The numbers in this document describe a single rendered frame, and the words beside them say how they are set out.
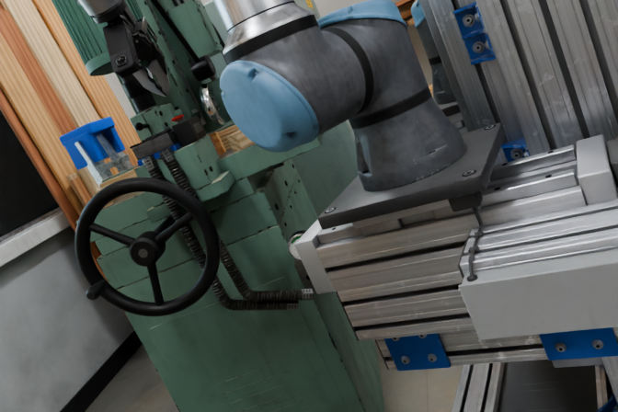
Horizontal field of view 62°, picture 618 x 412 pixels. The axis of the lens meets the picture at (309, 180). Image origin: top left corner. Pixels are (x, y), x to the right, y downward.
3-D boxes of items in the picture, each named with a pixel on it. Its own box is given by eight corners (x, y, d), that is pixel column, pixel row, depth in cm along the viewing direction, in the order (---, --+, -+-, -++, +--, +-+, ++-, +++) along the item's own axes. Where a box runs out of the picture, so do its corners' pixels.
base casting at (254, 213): (111, 291, 124) (93, 259, 123) (181, 220, 180) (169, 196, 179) (280, 223, 118) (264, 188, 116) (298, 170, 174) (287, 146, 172)
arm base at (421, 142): (474, 135, 75) (451, 71, 73) (455, 171, 62) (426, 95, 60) (382, 164, 83) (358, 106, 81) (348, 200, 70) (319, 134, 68)
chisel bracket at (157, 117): (144, 150, 128) (128, 118, 126) (163, 141, 141) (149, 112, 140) (170, 138, 127) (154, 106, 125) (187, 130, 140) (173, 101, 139)
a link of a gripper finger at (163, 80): (180, 78, 116) (157, 44, 110) (179, 92, 112) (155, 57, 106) (167, 84, 116) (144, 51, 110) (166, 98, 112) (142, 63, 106)
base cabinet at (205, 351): (235, 521, 137) (109, 293, 124) (265, 387, 194) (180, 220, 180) (394, 471, 131) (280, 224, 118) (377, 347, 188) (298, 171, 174)
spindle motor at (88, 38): (77, 79, 121) (9, -52, 115) (109, 76, 138) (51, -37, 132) (143, 48, 118) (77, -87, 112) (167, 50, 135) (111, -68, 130)
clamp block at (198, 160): (151, 209, 109) (131, 170, 107) (171, 192, 122) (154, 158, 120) (213, 182, 107) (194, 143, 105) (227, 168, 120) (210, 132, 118)
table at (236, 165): (65, 259, 113) (51, 235, 112) (122, 218, 142) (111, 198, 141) (321, 153, 104) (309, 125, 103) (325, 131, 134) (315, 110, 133)
